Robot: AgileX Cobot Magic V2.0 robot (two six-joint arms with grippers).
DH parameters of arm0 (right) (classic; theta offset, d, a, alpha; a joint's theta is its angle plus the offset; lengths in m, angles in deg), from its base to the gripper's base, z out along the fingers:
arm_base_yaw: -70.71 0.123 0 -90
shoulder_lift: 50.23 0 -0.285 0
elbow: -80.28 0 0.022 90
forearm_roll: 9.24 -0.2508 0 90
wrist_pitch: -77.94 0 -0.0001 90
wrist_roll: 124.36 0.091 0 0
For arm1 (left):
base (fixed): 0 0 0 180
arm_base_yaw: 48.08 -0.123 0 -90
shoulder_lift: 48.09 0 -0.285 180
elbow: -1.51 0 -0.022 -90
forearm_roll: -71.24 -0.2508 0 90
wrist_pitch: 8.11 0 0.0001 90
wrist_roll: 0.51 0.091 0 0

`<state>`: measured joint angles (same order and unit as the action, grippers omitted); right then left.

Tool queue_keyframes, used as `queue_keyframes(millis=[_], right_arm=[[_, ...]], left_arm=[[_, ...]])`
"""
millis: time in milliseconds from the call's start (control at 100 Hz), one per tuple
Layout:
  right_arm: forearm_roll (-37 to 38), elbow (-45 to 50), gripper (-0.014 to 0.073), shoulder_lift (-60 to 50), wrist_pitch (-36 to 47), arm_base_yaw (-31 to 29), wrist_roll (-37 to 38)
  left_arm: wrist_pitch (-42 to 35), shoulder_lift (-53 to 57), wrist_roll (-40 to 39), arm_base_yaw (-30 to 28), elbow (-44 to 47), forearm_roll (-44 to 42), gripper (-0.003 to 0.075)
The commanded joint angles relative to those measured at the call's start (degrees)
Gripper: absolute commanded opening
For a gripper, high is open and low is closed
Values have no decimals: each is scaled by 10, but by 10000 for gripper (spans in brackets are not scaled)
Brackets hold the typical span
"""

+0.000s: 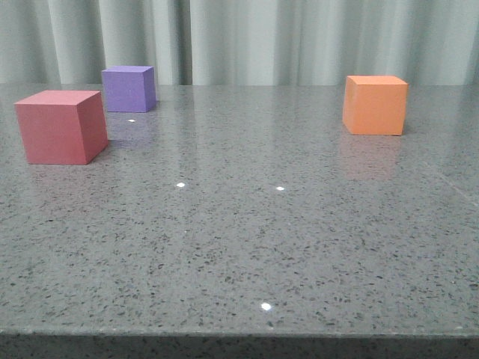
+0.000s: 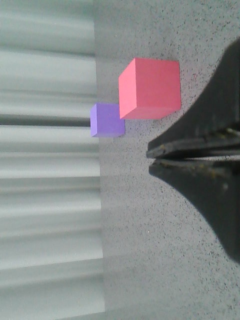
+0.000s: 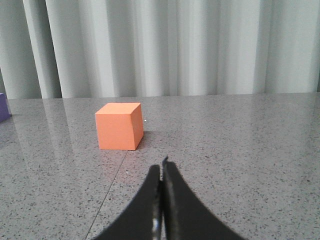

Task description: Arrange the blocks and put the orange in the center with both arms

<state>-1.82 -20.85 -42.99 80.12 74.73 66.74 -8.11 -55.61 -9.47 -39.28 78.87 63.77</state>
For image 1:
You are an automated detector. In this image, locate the orange foam cube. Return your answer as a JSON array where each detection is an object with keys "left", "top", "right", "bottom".
[{"left": 343, "top": 76, "right": 409, "bottom": 135}]

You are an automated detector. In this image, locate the purple foam cube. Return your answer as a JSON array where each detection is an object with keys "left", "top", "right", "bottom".
[{"left": 102, "top": 66, "right": 156, "bottom": 113}]

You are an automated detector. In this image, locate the red foam cube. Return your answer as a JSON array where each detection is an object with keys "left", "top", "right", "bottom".
[{"left": 14, "top": 90, "right": 108, "bottom": 165}]

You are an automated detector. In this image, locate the pale green curtain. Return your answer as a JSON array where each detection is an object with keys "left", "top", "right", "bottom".
[{"left": 1, "top": 1, "right": 478, "bottom": 85}]

